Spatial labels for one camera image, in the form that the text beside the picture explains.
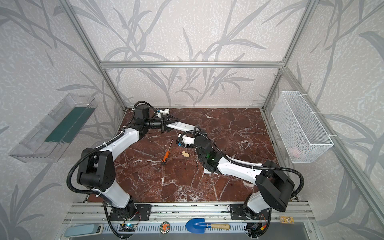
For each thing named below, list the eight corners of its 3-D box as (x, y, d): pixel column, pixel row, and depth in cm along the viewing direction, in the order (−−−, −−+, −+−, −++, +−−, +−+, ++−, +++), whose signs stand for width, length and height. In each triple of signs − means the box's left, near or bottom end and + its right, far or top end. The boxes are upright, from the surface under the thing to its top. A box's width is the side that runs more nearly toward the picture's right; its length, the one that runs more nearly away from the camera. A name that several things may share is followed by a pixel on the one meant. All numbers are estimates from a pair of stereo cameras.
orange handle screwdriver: (162, 164, 92) (161, 162, 90) (171, 142, 103) (170, 139, 100) (165, 165, 92) (164, 163, 90) (174, 142, 103) (173, 140, 100)
